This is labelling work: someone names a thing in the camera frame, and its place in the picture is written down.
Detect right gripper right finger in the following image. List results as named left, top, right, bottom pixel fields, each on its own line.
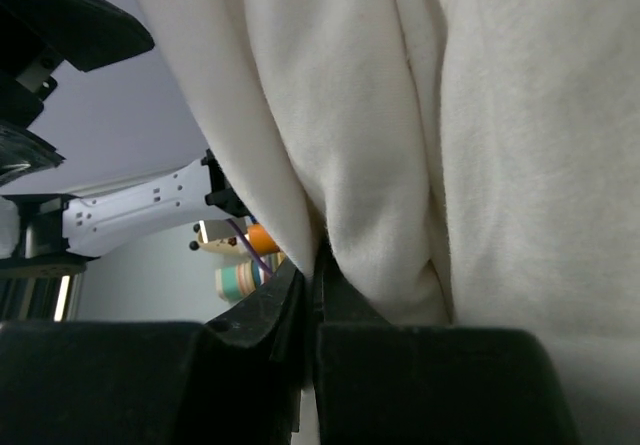
left=312, top=240, right=389, bottom=326

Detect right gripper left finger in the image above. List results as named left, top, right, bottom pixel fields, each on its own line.
left=207, top=259, right=306, bottom=363

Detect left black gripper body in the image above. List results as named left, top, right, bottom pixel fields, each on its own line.
left=1, top=0, right=155, bottom=184

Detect white t shirt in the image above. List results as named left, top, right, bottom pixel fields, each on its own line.
left=138, top=0, right=639, bottom=444

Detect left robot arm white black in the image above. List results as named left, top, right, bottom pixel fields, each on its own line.
left=1, top=0, right=248, bottom=279

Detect colourful tape rolls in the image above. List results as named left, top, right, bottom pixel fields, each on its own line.
left=214, top=255, right=270, bottom=304

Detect orange round object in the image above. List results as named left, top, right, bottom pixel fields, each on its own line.
left=247, top=224, right=280, bottom=256

